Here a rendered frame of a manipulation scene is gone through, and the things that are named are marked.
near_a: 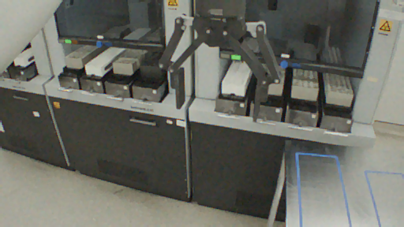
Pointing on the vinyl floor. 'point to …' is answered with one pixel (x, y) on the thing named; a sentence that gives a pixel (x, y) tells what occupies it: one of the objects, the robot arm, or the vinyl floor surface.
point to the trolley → (339, 186)
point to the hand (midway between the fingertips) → (217, 106)
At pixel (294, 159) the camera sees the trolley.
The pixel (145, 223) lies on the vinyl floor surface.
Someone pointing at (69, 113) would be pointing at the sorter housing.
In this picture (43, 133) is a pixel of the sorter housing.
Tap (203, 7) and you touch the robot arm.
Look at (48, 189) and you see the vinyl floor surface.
